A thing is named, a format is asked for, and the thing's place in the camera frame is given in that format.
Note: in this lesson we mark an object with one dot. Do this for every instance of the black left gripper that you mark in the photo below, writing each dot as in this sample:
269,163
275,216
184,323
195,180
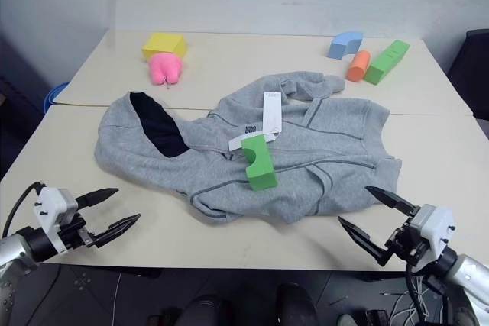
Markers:
78,233

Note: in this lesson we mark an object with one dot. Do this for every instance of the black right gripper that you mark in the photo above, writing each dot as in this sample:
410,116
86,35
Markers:
405,244

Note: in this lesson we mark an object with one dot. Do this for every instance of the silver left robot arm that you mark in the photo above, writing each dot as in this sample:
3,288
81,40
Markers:
13,247

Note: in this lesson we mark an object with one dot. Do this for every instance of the grey zip hoodie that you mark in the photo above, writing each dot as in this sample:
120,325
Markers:
328,142

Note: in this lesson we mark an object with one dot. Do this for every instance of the blue bucket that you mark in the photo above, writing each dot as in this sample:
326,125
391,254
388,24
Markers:
51,97

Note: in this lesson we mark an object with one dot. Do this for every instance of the notched green foam block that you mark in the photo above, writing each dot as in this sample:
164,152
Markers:
260,165

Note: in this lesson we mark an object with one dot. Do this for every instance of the short white paper tag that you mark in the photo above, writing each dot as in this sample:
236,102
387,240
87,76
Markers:
238,142

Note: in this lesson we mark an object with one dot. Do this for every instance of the long white paper tag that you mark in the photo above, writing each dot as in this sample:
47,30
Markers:
272,112

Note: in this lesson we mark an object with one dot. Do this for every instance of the pink plush toy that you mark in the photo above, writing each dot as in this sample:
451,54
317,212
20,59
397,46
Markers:
165,69

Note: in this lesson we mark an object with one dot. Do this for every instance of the orange foam cylinder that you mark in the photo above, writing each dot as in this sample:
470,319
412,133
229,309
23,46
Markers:
358,66

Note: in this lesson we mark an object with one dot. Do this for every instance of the long green foam block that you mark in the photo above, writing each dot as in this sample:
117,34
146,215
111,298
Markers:
384,62

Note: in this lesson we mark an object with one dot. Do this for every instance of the yellow foam block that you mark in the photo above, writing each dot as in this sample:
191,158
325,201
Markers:
162,45

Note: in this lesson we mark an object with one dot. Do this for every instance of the blue curved foam block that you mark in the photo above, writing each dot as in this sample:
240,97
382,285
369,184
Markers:
340,46

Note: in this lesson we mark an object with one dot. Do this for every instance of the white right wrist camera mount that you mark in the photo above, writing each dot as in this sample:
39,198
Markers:
435,226

